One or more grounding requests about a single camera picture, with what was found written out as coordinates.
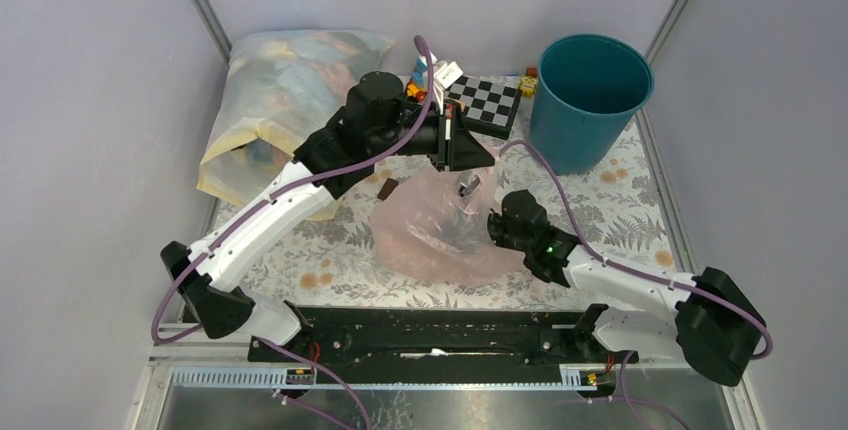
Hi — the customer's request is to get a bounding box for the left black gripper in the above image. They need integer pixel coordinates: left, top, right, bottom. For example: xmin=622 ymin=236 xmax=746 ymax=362
xmin=371 ymin=98 xmax=496 ymax=171

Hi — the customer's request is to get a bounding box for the floral patterned table mat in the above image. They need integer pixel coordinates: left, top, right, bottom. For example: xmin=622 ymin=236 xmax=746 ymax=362
xmin=190 ymin=74 xmax=689 ymax=314

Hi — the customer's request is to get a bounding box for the colourful toy block train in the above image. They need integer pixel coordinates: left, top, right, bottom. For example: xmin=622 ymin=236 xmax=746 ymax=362
xmin=406 ymin=55 xmax=430 ymax=102

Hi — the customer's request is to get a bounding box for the purple cable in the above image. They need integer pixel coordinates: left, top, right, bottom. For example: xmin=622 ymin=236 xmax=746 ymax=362
xmin=498 ymin=139 xmax=775 ymax=361
xmin=150 ymin=34 xmax=439 ymax=345

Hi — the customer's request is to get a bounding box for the large translucent plastic bag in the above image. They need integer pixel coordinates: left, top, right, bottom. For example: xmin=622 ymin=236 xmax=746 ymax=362
xmin=197 ymin=30 xmax=395 ymax=207

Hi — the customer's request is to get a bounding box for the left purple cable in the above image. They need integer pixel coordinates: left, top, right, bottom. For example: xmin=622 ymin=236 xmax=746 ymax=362
xmin=150 ymin=34 xmax=439 ymax=345

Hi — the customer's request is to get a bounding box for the black white checkerboard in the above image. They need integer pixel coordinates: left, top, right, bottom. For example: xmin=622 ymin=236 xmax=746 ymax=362
xmin=446 ymin=75 xmax=522 ymax=140

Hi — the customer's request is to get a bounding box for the teal plastic trash bin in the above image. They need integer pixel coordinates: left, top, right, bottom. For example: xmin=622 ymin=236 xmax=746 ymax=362
xmin=527 ymin=34 xmax=655 ymax=175

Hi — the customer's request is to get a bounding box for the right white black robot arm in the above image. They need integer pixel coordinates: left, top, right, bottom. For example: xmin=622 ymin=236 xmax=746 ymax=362
xmin=487 ymin=190 xmax=766 ymax=386

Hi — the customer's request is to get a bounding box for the pink trash bag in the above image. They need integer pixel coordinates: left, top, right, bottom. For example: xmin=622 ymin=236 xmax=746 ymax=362
xmin=370 ymin=165 xmax=524 ymax=286

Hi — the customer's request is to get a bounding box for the dark brown wooden block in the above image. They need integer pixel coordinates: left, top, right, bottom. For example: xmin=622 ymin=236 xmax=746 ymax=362
xmin=377 ymin=178 xmax=400 ymax=201

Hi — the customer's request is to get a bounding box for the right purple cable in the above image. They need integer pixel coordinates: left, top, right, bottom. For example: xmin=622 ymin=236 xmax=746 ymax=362
xmin=498 ymin=139 xmax=775 ymax=361

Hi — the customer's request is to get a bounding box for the aluminium frame rail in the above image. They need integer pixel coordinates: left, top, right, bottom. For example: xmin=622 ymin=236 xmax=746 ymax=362
xmin=146 ymin=322 xmax=747 ymax=394

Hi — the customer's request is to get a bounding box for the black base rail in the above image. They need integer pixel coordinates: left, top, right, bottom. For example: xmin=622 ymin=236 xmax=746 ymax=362
xmin=284 ymin=304 xmax=627 ymax=390

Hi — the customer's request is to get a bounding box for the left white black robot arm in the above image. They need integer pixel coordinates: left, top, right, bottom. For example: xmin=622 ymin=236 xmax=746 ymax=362
xmin=160 ymin=71 xmax=495 ymax=361

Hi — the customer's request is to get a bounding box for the yellow toy figure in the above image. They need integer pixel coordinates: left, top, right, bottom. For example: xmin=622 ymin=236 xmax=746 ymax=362
xmin=519 ymin=67 xmax=539 ymax=98

